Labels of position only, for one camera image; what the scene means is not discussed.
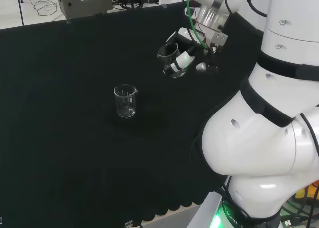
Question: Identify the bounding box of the green cable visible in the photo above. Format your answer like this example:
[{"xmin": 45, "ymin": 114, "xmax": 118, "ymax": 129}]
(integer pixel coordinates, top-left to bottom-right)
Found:
[{"xmin": 185, "ymin": 0, "xmax": 209, "ymax": 50}]

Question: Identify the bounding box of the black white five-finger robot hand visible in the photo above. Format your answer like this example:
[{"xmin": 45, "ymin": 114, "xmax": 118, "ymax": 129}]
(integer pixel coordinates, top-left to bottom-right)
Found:
[{"xmin": 162, "ymin": 27, "xmax": 219, "ymax": 79}]

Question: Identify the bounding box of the clear glass beaker with spout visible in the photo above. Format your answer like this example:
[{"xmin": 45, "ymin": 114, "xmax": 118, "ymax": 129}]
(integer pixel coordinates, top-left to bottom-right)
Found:
[{"xmin": 113, "ymin": 83, "xmax": 139, "ymax": 118}]

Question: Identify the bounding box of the grey metal equipment box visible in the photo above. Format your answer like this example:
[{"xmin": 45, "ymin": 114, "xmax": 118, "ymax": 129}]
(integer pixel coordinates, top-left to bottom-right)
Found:
[{"xmin": 54, "ymin": 0, "xmax": 113, "ymax": 21}]

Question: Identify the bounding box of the black bench cloth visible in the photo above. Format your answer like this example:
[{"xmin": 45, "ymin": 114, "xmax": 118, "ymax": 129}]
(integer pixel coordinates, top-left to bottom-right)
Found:
[{"xmin": 0, "ymin": 1, "xmax": 265, "ymax": 228}]

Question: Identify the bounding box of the small clear glass beaker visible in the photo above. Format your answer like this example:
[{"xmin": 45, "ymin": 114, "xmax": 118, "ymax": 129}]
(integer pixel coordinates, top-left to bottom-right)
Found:
[{"xmin": 157, "ymin": 42, "xmax": 187, "ymax": 79}]

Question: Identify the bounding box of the yellow stop button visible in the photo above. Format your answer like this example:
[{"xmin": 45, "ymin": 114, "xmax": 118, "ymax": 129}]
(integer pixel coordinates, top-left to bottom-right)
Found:
[{"xmin": 295, "ymin": 179, "xmax": 319, "ymax": 202}]

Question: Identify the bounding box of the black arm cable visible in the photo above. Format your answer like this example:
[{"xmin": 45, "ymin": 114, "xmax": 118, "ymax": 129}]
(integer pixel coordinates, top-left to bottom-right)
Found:
[{"xmin": 245, "ymin": 0, "xmax": 269, "ymax": 18}]

